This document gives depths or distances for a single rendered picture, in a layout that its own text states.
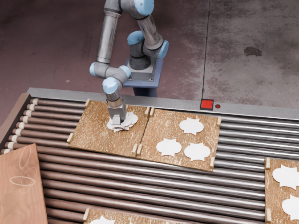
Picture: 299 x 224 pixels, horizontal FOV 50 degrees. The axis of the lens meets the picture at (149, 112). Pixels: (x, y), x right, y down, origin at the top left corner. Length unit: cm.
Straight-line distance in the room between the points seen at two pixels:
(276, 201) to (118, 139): 87
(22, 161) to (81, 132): 36
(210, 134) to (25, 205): 100
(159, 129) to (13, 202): 84
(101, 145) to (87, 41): 247
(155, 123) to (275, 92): 175
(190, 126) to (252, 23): 251
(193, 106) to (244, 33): 217
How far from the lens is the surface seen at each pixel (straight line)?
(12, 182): 177
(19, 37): 462
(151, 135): 181
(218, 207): 161
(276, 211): 163
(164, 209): 161
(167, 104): 197
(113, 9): 173
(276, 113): 197
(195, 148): 173
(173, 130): 182
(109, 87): 161
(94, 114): 198
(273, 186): 168
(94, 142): 185
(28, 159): 180
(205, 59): 361
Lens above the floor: 241
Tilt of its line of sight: 50 degrees down
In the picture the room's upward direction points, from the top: 10 degrees counter-clockwise
